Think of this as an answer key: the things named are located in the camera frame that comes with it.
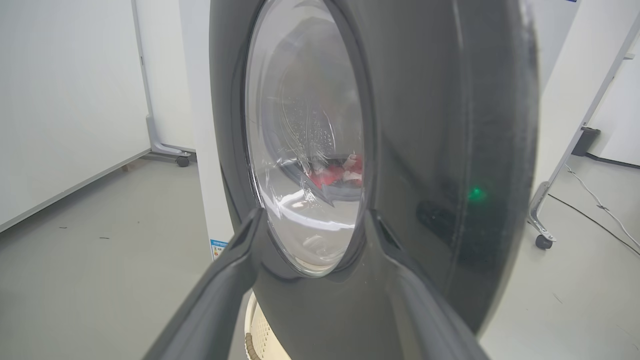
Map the cream perforated laundry basket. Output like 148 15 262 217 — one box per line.
244 292 292 360

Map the white floor cable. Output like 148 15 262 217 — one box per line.
565 165 640 249

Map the red basketball jersey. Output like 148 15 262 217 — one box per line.
307 155 364 189

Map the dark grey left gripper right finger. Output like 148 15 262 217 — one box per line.
367 209 491 360

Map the black round glass washer door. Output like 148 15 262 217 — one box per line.
209 0 541 360

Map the black floor cable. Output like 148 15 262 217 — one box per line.
547 194 640 258

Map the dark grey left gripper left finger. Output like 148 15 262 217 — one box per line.
142 207 266 360

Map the white front-load washing machine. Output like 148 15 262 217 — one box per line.
179 0 581 261

